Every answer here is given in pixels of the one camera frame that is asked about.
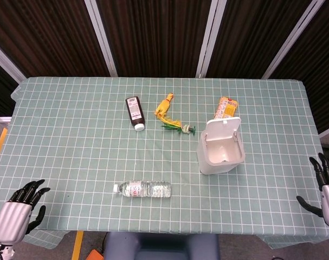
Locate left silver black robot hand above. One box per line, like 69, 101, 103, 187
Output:
0, 178, 51, 244

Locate white open-lid trash bin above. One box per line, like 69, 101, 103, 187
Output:
197, 116, 247, 176

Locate translucent white plastic box lid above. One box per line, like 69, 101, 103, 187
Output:
206, 116, 241, 141

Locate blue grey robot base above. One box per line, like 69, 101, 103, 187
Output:
103, 232, 221, 260

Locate orange box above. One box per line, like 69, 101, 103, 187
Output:
84, 249, 105, 260

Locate green checked tablecloth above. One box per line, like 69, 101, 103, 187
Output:
0, 77, 329, 250

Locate clear plastic water bottle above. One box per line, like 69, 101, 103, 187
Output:
113, 180, 172, 198

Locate yellow snack packet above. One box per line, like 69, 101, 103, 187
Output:
213, 96, 238, 120

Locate brown bottle white cap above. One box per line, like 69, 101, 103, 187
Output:
125, 96, 146, 132

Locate colourful feather shuttlecock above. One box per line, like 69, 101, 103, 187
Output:
160, 115, 197, 135

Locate yellow rubber chicken toy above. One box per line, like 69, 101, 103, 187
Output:
154, 93, 175, 119

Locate white partition frame post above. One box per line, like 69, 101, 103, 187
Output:
84, 0, 119, 78
196, 0, 222, 79
261, 0, 327, 80
0, 37, 27, 83

